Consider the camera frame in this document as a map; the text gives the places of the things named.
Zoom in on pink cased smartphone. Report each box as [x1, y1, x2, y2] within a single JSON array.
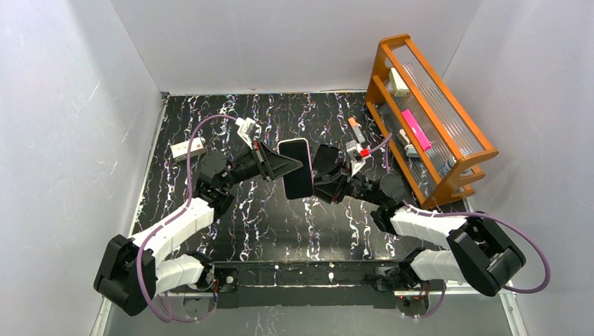
[[277, 137, 315, 201]]

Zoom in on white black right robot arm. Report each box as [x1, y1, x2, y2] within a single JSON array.
[[313, 168, 526, 297]]

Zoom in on cream white box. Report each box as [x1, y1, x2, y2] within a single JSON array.
[[387, 67, 410, 97]]

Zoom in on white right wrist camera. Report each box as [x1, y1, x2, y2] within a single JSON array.
[[346, 140, 371, 177]]

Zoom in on pink flat box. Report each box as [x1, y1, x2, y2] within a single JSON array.
[[401, 109, 432, 151]]

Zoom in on orange grey marker pen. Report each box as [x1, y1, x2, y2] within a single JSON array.
[[347, 117, 366, 144]]

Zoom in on white red small box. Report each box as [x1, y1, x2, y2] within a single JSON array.
[[170, 137, 206, 162]]

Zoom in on black phone case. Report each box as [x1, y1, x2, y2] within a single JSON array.
[[312, 144, 345, 179]]

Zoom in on orange wooden shelf rack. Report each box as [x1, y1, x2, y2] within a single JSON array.
[[365, 34, 499, 209]]

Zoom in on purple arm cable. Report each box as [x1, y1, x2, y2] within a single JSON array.
[[137, 114, 240, 324], [368, 133, 552, 320]]

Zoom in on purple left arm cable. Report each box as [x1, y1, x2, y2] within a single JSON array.
[[137, 114, 240, 324]]

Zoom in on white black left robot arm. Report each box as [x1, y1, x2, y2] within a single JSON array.
[[93, 141, 312, 316]]

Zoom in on white grey small device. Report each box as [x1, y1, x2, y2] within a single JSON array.
[[397, 129, 420, 158]]

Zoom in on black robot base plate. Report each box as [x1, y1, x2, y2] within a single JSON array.
[[174, 260, 436, 316]]

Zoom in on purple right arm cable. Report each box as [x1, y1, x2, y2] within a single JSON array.
[[368, 133, 552, 320]]

